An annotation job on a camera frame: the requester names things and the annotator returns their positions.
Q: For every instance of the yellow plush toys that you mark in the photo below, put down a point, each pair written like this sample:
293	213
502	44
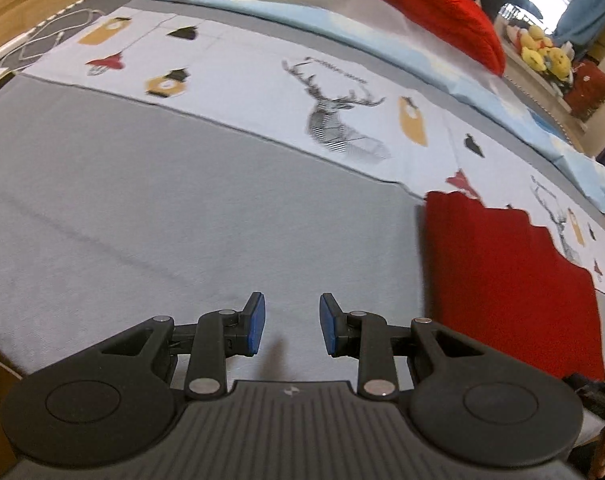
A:
544	52

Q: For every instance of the red knit pillow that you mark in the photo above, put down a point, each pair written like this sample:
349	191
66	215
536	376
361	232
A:
432	5

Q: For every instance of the grey bed sheet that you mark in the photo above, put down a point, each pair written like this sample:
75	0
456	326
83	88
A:
157	210

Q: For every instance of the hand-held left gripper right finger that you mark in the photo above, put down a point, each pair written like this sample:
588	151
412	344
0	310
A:
327	325

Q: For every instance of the light blue quilt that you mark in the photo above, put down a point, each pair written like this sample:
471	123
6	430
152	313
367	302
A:
382	35

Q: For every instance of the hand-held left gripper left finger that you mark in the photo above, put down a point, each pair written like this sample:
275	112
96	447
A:
256	322

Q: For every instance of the white printed sheet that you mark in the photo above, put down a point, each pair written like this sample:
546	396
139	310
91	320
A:
262	85

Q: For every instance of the red knit sweater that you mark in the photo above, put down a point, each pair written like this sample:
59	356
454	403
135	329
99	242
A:
507	290

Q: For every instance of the red bag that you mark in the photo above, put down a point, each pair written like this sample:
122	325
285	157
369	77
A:
589	87

